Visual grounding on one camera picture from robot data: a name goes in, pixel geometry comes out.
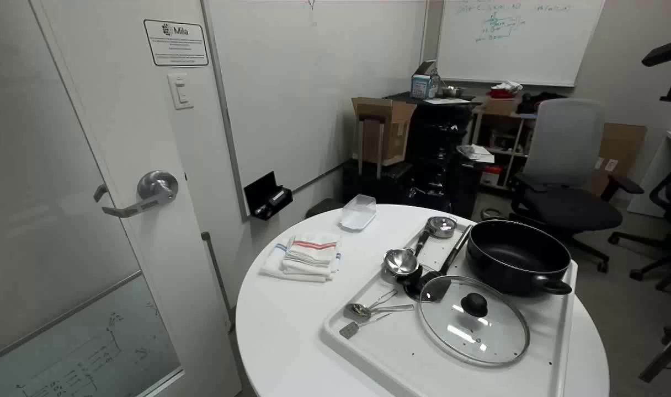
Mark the glass lid with black knob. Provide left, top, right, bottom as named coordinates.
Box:
left=416, top=273, right=532, bottom=371

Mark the stainless steel pot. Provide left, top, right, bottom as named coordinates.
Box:
left=465, top=219, right=577, bottom=300

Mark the white door with frosted glass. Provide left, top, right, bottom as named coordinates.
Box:
left=0, top=0, right=244, bottom=397

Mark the clear plastic container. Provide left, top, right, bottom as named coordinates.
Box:
left=338, top=191, right=380, bottom=233

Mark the black marker tray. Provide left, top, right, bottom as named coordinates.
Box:
left=244, top=170, right=293, bottom=222

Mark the open cardboard box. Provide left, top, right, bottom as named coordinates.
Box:
left=351, top=94, right=419, bottom=168

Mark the black cabinet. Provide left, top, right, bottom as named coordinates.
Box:
left=407, top=97, right=481, bottom=219

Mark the small grey flat piece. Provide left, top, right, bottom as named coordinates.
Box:
left=338, top=319, right=363, bottom=341

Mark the blue tissue box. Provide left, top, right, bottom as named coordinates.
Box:
left=408, top=60, right=442, bottom=102

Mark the white paper stack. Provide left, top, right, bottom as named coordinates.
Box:
left=457, top=144, right=497, bottom=165

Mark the white plastic tray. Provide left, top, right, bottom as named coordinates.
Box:
left=318, top=213, right=581, bottom=397

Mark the wooden shelf unit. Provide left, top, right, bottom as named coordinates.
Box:
left=465, top=97, right=540, bottom=194

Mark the red white item pile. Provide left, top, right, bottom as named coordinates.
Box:
left=489, top=76, right=526, bottom=102

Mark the white printed door sign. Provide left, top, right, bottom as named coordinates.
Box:
left=142, top=18, right=213, bottom=69

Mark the whiteboard with green writing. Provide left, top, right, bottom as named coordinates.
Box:
left=435, top=0, right=607, bottom=87

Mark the grey office chair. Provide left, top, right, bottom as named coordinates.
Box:
left=510, top=97, right=648, bottom=273

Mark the flat cardboard box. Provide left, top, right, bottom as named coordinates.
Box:
left=588, top=120, right=649, bottom=198

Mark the black stand leg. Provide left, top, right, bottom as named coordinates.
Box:
left=638, top=318, right=671, bottom=384

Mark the steel ladle with black handle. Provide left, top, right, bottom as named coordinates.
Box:
left=382, top=221, right=435, bottom=279

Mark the large wall whiteboard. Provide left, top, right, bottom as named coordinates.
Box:
left=202, top=0, right=432, bottom=221

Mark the silver door lever handle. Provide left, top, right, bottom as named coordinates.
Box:
left=90, top=170, right=182, bottom=221

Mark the white light switch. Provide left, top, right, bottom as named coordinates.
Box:
left=166, top=72, right=197, bottom=113

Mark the black camera mount head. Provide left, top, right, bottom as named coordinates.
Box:
left=641, top=32, right=671, bottom=103

